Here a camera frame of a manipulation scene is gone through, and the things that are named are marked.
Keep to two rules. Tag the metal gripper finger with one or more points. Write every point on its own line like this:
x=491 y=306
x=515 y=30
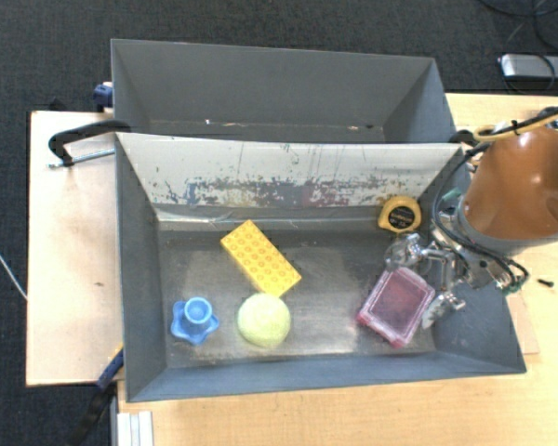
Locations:
x=439 y=305
x=407 y=251

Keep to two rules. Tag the yellow and black tape measure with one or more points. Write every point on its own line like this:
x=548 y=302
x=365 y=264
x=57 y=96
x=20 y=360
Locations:
x=400 y=215

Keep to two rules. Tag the pink clear plastic box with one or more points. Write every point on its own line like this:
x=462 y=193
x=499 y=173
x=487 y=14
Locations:
x=395 y=307

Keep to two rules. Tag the small black screw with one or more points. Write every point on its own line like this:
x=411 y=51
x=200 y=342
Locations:
x=545 y=283

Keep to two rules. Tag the grey metal bin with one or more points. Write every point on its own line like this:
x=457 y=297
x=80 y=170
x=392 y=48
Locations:
x=316 y=295

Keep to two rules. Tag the yellow studded toy brick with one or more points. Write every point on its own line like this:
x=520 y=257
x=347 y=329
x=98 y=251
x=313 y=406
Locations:
x=260 y=258

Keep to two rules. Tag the pale yellow-green half ball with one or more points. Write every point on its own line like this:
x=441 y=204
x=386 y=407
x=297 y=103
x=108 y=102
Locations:
x=263 y=319

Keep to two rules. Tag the blue flower-shaped toy cup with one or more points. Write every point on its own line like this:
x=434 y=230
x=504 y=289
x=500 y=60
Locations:
x=195 y=319

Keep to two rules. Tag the pale wood flat board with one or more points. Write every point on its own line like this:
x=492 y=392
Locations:
x=70 y=249

